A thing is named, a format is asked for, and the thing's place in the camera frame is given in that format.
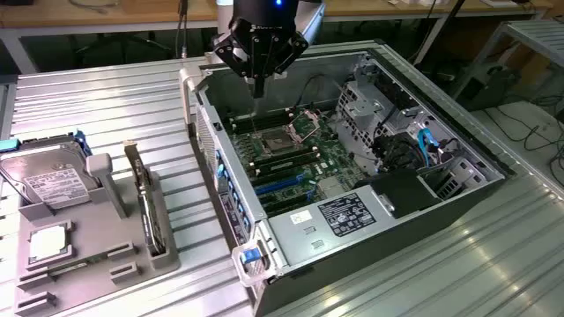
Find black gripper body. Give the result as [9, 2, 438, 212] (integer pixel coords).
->
[227, 0, 301, 40]

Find green graphics card with fan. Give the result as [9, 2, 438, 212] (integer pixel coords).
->
[121, 139, 170, 257]

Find metal socket cover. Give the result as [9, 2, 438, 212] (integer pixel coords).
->
[285, 110, 329, 143]

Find black tripod base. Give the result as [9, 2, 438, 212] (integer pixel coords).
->
[71, 31, 173, 65]

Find wooden desk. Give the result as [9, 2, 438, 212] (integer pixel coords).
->
[0, 0, 551, 30]

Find metal disk bay cage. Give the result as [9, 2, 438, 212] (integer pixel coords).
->
[335, 80, 398, 157]

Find CPU socket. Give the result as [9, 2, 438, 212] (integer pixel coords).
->
[258, 128, 305, 157]

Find green motherboard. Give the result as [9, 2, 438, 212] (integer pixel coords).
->
[226, 106, 367, 217]

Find installed RAM stick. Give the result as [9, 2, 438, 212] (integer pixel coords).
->
[253, 153, 321, 174]

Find blue card retention clips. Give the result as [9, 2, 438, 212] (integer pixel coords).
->
[214, 150, 254, 232]

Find blue expansion slot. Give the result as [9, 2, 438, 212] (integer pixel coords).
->
[253, 176, 305, 196]

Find silver chipset heatsink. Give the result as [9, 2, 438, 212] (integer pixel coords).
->
[317, 176, 349, 196]

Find blue disk carrier tray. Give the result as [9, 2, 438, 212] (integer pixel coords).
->
[0, 129, 94, 158]

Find black box device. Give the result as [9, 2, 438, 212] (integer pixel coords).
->
[455, 65, 521, 112]

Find grey power supply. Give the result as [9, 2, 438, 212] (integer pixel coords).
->
[265, 184, 398, 265]

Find silver hard disk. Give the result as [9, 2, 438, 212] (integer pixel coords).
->
[0, 143, 99, 209]

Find grey parts rack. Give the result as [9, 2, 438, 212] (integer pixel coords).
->
[14, 153, 181, 316]

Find open PC case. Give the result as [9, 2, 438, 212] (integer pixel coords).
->
[178, 38, 517, 317]

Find silver CPU chip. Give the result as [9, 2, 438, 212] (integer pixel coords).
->
[26, 227, 71, 260]

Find green RAM stick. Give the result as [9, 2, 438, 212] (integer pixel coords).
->
[46, 254, 110, 276]

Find black looped wire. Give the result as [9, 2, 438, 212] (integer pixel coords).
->
[295, 75, 345, 108]

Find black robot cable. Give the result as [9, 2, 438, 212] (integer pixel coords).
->
[174, 0, 189, 59]

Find blue disk wire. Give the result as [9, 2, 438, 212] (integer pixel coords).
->
[414, 127, 442, 168]

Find metal slat frame table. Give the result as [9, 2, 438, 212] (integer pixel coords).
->
[447, 19, 564, 100]

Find black floor cables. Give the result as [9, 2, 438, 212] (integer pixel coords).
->
[482, 94, 564, 166]

